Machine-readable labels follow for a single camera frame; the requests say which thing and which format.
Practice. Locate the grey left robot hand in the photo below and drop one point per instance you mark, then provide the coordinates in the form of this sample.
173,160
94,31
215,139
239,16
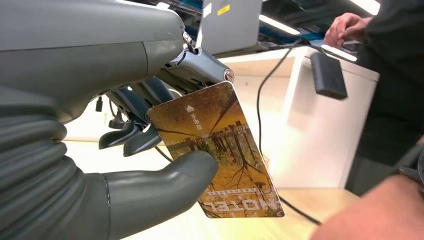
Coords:
82,49

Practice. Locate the hotel key card autumn print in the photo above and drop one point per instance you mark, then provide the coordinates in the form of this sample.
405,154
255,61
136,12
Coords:
228,132

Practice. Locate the standing person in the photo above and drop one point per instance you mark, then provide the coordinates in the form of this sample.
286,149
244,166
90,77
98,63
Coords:
397,66

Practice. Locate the ceiling light panel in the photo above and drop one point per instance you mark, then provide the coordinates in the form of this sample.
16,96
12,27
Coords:
278,24
364,5

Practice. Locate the black usb hub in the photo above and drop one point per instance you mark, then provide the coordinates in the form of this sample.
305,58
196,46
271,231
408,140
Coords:
328,76

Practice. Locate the grey laptop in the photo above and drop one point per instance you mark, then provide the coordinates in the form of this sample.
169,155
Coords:
232,30

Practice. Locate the white desk riser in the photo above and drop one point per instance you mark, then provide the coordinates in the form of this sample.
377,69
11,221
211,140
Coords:
318,139

